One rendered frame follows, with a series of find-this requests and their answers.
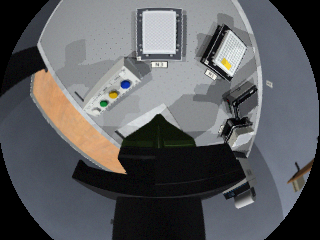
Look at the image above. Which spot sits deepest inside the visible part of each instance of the white control panel with buttons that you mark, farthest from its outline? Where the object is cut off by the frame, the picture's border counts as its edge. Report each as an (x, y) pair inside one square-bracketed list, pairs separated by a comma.
[(116, 82)]

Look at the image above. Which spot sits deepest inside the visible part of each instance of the white horizontal cylinder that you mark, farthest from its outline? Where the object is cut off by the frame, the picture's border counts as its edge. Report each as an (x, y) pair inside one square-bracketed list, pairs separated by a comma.
[(244, 199)]

